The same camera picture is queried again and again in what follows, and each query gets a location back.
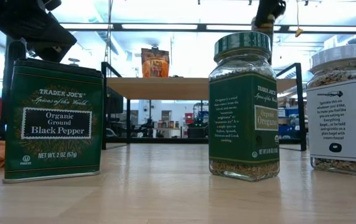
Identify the green black pepper tin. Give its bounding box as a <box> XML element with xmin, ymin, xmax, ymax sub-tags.
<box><xmin>2</xmin><ymin>58</ymin><xmax>105</xmax><ymax>184</ymax></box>

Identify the orange taco mix packet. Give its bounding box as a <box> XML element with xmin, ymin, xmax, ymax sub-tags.
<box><xmin>140</xmin><ymin>46</ymin><xmax>171</xmax><ymax>78</ymax></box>

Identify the black upright column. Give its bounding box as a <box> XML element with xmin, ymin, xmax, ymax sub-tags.
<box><xmin>0</xmin><ymin>36</ymin><xmax>27</xmax><ymax>140</ymax></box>

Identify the black overhead beam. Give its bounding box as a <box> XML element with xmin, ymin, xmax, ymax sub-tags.
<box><xmin>0</xmin><ymin>21</ymin><xmax>356</xmax><ymax>34</ymax></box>

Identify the wooden shelf black metal frame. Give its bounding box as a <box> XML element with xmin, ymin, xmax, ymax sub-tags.
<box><xmin>100</xmin><ymin>61</ymin><xmax>307</xmax><ymax>152</ymax></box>

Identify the black monitor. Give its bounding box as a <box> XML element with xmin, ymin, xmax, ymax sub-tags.
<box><xmin>106</xmin><ymin>86</ymin><xmax>124</xmax><ymax>114</ymax></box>

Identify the bagel seasoning jar white lid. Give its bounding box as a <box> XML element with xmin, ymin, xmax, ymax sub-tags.
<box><xmin>305</xmin><ymin>44</ymin><xmax>356</xmax><ymax>177</ymax></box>

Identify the oregano jar green lid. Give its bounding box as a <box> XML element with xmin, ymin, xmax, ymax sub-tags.
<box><xmin>208</xmin><ymin>30</ymin><xmax>281</xmax><ymax>182</ymax></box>

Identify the blue storage bin rack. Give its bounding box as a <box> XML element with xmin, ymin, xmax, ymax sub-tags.
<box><xmin>278</xmin><ymin>107</ymin><xmax>301</xmax><ymax>139</ymax></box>

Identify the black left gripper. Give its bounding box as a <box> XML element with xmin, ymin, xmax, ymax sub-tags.
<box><xmin>0</xmin><ymin>0</ymin><xmax>78</xmax><ymax>62</ymax></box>

